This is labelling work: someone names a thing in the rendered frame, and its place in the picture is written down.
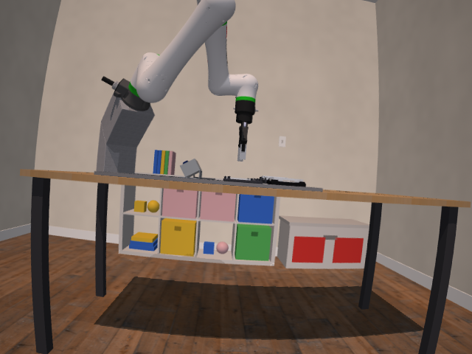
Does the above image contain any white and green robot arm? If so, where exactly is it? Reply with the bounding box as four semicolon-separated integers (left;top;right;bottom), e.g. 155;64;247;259
102;0;258;115

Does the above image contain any grey operator panel with coloured buttons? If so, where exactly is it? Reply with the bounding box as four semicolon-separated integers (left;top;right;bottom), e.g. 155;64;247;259
179;159;215;180

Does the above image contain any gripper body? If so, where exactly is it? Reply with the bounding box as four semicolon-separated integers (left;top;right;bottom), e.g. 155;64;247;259
236;113;252;130

